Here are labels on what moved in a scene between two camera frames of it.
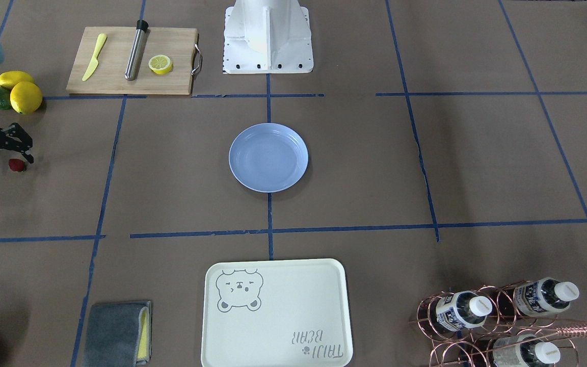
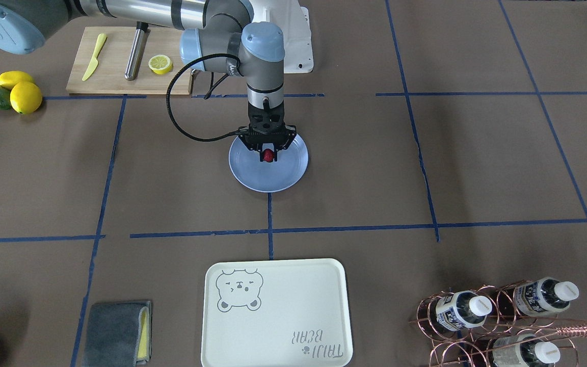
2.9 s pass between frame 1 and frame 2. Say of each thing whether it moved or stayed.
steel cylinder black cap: stayed
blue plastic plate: stayed
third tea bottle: stayed
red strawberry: moved
